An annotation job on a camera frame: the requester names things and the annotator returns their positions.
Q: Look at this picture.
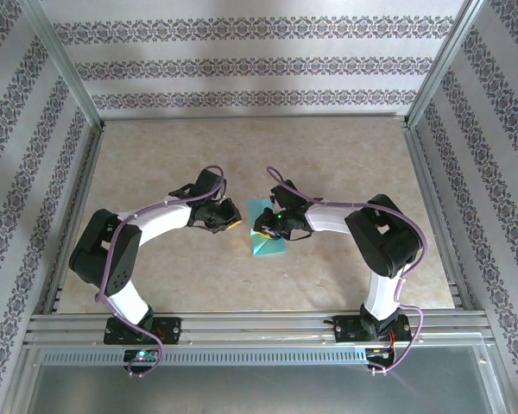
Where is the light blue paper sheet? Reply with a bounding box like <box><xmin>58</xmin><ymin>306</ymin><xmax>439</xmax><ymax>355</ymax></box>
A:
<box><xmin>246</xmin><ymin>198</ymin><xmax>288</xmax><ymax>259</ymax></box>

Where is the grey metal sheet panel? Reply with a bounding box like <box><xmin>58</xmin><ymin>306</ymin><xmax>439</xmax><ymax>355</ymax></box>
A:
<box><xmin>8</xmin><ymin>344</ymin><xmax>509</xmax><ymax>414</ymax></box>

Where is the aluminium mounting rail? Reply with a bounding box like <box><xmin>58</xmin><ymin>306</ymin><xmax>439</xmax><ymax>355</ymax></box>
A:
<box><xmin>23</xmin><ymin>310</ymin><xmax>496</xmax><ymax>347</ymax></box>

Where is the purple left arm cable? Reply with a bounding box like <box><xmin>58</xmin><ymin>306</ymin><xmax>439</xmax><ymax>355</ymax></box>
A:
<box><xmin>93</xmin><ymin>163</ymin><xmax>230</xmax><ymax>380</ymax></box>

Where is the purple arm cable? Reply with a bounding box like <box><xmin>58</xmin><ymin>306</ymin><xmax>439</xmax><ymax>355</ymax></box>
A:
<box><xmin>265</xmin><ymin>166</ymin><xmax>428</xmax><ymax>375</ymax></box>
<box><xmin>93</xmin><ymin>163</ymin><xmax>230</xmax><ymax>380</ymax></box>

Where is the aluminium table end rail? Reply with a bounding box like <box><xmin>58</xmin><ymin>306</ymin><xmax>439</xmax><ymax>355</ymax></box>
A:
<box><xmin>99</xmin><ymin>112</ymin><xmax>410</xmax><ymax>124</ymax></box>

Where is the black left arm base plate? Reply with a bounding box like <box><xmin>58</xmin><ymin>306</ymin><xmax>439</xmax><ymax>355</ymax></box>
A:
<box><xmin>103</xmin><ymin>317</ymin><xmax>183</xmax><ymax>346</ymax></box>

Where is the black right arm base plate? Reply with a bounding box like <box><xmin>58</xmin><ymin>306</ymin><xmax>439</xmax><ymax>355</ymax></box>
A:
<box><xmin>332</xmin><ymin>314</ymin><xmax>412</xmax><ymax>345</ymax></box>

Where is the slotted grey cable duct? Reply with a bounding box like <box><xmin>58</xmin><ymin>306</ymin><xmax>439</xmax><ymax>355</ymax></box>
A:
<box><xmin>41</xmin><ymin>348</ymin><xmax>368</xmax><ymax>366</ymax></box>

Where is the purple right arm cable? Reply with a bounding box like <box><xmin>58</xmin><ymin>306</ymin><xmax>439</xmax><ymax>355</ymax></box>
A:
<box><xmin>265</xmin><ymin>166</ymin><xmax>428</xmax><ymax>375</ymax></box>

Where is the aluminium table side rail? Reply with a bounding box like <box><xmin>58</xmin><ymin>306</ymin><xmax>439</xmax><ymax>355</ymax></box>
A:
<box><xmin>42</xmin><ymin>120</ymin><xmax>107</xmax><ymax>315</ymax></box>
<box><xmin>401</xmin><ymin>119</ymin><xmax>476</xmax><ymax>312</ymax></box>

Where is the aluminium frame post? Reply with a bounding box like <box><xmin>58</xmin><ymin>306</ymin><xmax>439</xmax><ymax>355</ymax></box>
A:
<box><xmin>16</xmin><ymin>0</ymin><xmax>104</xmax><ymax>129</ymax></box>
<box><xmin>406</xmin><ymin>0</ymin><xmax>489</xmax><ymax>129</ymax></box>

